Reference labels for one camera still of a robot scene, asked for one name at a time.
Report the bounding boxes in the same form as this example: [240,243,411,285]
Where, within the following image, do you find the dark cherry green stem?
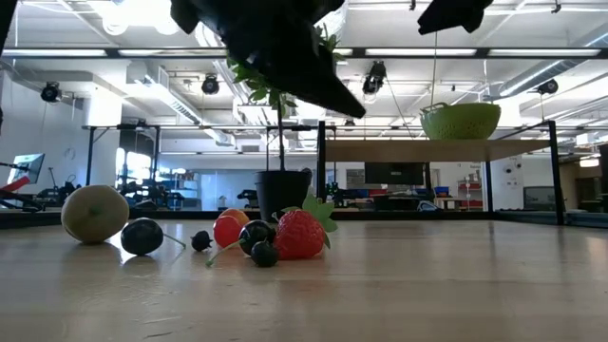
[204,219,277,268]
[120,218,189,257]

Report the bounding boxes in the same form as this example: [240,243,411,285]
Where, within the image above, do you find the red cherry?
[212,216,243,249]

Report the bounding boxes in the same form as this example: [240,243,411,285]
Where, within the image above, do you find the red storage shelf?
[456,178,485,211]

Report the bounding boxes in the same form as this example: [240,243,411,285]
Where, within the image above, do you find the red bar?
[0,176,30,194]

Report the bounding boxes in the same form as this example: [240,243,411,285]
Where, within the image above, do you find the large strawberry green leaves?
[271,193,339,261]

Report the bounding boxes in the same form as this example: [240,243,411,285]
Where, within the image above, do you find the dark computer monitor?
[522,185,556,211]

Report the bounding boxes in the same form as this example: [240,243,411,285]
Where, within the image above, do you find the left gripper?
[169,0,367,119]

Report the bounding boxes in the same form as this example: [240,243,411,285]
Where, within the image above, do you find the green plastic colander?
[420,102,503,142]

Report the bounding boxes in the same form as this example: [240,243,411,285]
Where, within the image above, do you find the yellow orange peach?
[219,207,252,228]

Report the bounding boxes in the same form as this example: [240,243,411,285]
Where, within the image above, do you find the wooden shelf black metal legs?
[315,118,565,225]

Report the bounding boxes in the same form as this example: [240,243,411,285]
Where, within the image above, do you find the black television screen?
[364,161,427,186]

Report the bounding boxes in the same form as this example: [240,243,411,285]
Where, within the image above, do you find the potted green plant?
[225,23,347,224]

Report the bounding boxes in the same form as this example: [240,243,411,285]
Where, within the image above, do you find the brown green kiwi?
[60,184,130,246]

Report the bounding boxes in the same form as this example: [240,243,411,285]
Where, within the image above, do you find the tilted computer monitor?
[7,152,47,186]

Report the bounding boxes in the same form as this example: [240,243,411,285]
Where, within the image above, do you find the small dark blueberry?
[190,230,213,253]
[250,240,280,268]

